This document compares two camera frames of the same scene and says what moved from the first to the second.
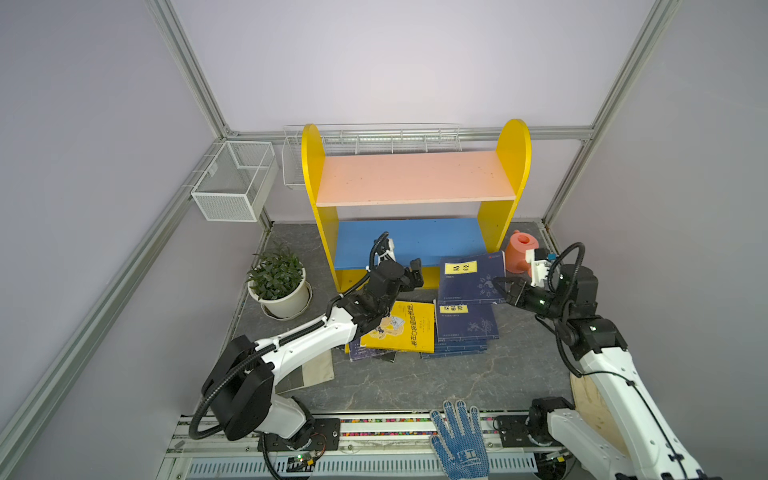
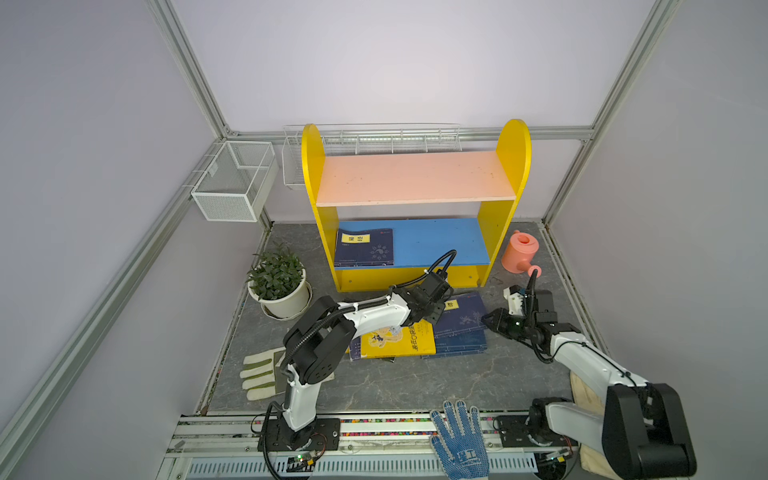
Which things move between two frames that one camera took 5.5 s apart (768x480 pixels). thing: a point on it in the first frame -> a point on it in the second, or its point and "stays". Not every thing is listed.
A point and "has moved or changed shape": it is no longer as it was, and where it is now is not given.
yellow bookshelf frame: [514, 145] stays
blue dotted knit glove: [462, 453] stays
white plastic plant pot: [288, 305] stays
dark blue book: [466, 320] has moved or changed shape
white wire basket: [366, 139] stays
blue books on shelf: [424, 239] stays
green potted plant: [277, 274] stays
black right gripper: [503, 288] -> [496, 321]
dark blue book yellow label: [471, 277] -> [366, 248]
